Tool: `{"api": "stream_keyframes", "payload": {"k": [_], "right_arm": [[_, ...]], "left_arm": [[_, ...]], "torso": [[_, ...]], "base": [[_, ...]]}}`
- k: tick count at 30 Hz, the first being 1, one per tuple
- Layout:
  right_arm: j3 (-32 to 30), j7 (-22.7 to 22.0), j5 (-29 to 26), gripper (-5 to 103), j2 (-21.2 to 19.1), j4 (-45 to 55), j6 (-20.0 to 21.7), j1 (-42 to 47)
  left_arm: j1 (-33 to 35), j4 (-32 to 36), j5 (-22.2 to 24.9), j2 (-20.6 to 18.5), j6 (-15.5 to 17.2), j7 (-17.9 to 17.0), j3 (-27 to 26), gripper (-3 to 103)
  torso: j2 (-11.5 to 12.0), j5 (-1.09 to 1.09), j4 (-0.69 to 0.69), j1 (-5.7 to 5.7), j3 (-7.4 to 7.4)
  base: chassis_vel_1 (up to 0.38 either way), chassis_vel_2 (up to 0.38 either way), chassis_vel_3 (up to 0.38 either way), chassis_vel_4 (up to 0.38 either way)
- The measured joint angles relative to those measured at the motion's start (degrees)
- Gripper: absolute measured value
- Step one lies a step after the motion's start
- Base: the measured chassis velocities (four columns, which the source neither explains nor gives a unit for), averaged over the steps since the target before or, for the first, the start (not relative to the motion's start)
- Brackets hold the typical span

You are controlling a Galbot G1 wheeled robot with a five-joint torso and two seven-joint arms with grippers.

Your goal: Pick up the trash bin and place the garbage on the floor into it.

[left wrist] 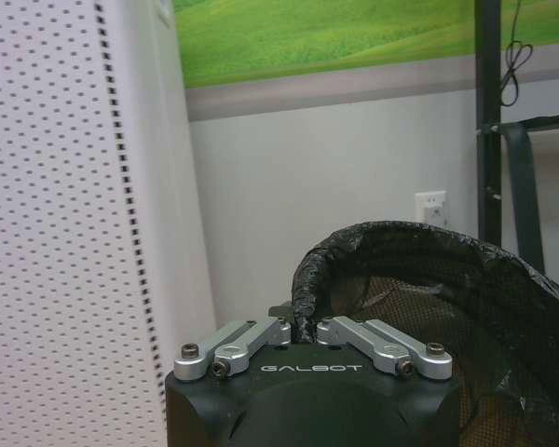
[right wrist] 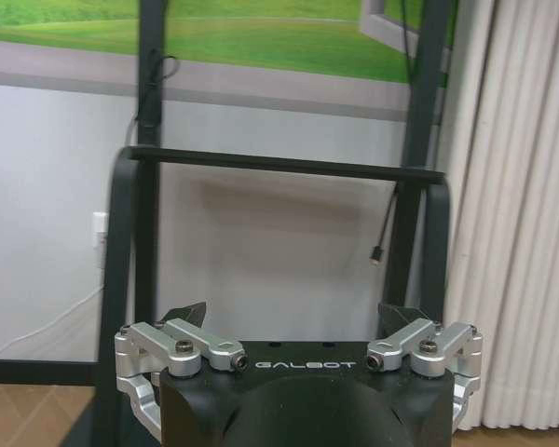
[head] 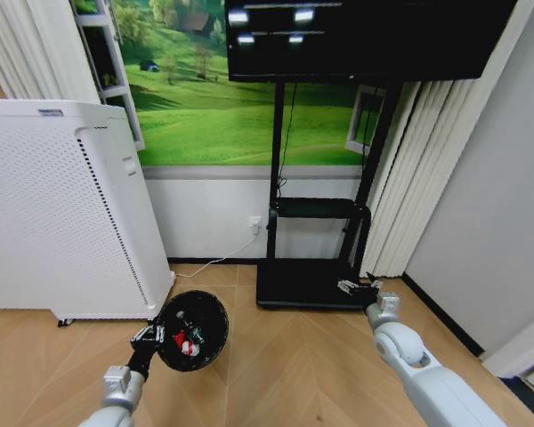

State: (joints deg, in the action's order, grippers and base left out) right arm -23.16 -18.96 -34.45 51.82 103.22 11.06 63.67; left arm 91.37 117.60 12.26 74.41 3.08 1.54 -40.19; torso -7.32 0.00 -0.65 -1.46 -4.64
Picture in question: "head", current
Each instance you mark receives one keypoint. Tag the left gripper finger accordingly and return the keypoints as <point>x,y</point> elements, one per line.
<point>159,334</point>
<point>140,334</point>

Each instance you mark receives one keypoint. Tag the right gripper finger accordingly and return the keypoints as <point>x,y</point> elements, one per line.
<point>374,280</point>
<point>348,285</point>

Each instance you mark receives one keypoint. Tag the black mesh trash bin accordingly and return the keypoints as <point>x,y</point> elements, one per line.
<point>209,320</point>

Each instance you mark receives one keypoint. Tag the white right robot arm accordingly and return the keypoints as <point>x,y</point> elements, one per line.
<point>409,356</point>

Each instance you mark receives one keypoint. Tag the black television floor stand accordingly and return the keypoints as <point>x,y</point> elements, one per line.
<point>302,280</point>

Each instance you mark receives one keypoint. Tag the red and white crumpled can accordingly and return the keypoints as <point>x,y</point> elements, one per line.
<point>183,344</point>

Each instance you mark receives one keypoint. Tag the silver crumpled wrapper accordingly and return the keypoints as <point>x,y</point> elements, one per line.
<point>195,332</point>

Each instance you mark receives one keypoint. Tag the white pleated curtain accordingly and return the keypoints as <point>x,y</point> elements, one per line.
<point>40,49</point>
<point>418,169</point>

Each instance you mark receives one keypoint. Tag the white air purifier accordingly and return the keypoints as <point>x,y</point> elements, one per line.
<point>49,209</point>

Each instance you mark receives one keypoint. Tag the black television screen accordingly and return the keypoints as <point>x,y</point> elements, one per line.
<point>360,40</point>

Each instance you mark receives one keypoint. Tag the white wall socket with plug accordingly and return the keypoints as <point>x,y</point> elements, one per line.
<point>254,224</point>

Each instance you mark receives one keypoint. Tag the green landscape wall poster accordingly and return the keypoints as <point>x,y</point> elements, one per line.
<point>204,115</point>

